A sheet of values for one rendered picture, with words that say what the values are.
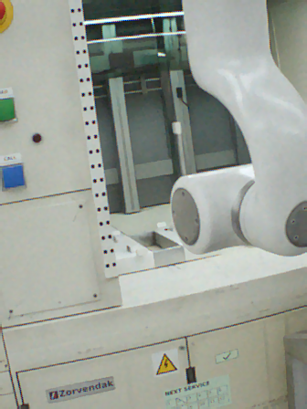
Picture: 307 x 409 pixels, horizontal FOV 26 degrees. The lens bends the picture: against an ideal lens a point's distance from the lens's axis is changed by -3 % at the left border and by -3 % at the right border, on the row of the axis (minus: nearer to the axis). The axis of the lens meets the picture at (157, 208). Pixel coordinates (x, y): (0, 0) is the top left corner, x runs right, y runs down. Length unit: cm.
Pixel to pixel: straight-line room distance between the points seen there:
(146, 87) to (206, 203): 132
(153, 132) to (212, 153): 19
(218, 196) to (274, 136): 10
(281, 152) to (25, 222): 50
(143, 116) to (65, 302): 101
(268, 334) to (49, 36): 62
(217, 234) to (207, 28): 21
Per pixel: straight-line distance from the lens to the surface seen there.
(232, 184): 70
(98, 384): 111
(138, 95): 198
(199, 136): 204
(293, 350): 115
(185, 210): 71
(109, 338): 109
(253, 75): 68
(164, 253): 129
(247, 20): 69
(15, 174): 101
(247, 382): 120
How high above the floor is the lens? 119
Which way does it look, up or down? 9 degrees down
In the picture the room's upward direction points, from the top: 8 degrees counter-clockwise
